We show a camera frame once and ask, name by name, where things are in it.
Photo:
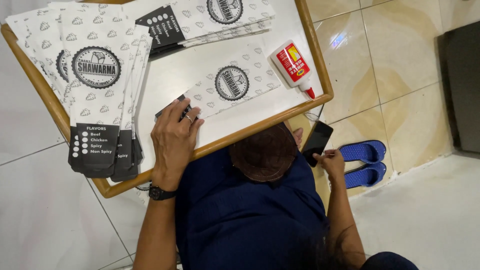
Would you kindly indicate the dark grey cabinet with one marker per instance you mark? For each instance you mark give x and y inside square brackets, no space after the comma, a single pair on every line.
[463,86]

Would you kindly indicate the white glue bottle red label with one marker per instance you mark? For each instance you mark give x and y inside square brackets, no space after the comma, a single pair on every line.
[293,67]

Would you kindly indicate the black wristwatch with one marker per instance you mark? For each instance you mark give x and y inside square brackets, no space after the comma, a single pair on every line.
[159,193]

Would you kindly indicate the person's right hand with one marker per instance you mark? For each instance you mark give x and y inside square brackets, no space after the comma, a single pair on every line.
[332,163]

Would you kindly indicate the single printed white paper bag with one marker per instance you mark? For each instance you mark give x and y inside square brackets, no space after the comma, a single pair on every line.
[232,80]

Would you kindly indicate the black smartphone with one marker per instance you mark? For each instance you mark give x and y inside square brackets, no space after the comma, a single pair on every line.
[318,141]

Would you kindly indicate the fanned pile of printed bags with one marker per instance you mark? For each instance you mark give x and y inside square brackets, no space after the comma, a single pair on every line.
[93,86]

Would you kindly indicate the flat stack of printed bags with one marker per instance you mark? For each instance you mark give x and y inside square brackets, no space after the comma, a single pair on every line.
[204,20]

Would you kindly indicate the person's bare foot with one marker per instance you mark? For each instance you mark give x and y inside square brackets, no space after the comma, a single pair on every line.
[297,137]

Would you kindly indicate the person's dark blue clothing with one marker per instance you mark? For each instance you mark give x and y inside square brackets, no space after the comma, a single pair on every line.
[243,221]

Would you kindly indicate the white table with wooden rim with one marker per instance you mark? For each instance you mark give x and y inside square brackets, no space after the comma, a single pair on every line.
[180,71]

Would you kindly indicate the person's left hand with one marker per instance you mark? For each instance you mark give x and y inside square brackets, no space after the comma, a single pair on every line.
[172,144]

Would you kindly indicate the brown round stitched pad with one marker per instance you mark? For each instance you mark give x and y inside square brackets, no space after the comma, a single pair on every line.
[264,153]

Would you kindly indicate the blue dotted slipper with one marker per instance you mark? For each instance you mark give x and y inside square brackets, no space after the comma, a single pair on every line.
[363,151]
[364,175]

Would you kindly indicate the person's right fingers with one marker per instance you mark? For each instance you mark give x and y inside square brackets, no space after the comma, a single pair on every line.
[323,155]

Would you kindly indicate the printed paper sheet under table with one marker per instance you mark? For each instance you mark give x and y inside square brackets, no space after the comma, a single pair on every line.
[143,189]

